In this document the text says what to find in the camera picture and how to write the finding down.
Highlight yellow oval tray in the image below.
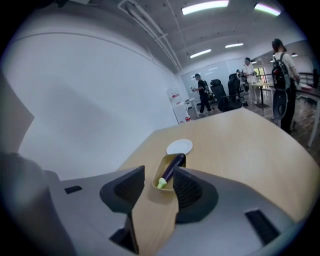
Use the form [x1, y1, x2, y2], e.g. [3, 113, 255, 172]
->
[151, 153, 187, 193]

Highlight wooden desk with black leg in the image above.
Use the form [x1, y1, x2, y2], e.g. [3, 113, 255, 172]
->
[249, 81, 276, 109]

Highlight purple eggplant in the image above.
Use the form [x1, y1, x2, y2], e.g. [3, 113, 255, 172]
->
[156, 153, 187, 189]

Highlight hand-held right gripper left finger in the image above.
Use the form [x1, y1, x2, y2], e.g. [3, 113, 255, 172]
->
[99, 165, 146, 254]

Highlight black office chair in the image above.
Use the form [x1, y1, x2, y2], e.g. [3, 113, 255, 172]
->
[209, 78, 244, 113]
[227, 73, 246, 101]

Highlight light wooden table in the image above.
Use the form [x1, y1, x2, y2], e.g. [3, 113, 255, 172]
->
[116, 107, 320, 255]

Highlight white round plate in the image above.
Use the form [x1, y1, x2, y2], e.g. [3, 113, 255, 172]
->
[166, 138, 194, 156]

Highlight white ceiling pipes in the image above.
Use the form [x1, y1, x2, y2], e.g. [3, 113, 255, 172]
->
[118, 0, 183, 74]

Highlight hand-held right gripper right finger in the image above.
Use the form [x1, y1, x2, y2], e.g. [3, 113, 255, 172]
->
[172, 166, 220, 225]

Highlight white cabinet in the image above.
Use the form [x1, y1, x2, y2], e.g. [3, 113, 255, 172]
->
[166, 86, 194, 125]

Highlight small white table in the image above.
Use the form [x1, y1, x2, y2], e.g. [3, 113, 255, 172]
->
[184, 97, 201, 118]

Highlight grey chair back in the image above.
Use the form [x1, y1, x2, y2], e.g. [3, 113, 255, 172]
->
[271, 88, 289, 121]

